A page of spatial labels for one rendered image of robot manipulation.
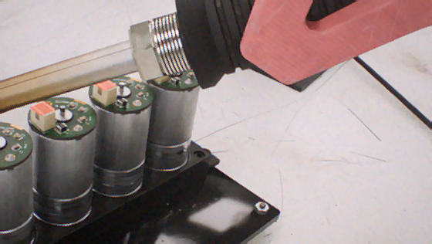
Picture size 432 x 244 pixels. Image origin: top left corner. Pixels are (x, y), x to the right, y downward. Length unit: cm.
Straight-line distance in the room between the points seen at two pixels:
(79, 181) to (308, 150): 15
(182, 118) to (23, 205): 8
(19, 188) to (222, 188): 11
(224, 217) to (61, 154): 8
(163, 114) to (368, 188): 13
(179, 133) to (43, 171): 6
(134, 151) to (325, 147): 14
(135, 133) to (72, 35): 19
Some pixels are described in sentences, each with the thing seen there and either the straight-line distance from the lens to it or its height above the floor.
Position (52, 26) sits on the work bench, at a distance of 42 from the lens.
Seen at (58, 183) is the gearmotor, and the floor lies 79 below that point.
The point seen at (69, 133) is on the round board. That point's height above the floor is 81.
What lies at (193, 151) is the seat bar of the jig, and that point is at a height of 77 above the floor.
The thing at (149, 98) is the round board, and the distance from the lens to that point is 23.
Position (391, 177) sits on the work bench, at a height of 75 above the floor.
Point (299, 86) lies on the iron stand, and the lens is 38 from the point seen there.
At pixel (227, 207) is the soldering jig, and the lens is 26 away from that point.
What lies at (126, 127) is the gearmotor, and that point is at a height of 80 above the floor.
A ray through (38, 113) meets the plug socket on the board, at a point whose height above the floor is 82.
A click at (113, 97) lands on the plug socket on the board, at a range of 22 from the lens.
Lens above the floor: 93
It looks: 33 degrees down
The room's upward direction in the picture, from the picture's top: 12 degrees clockwise
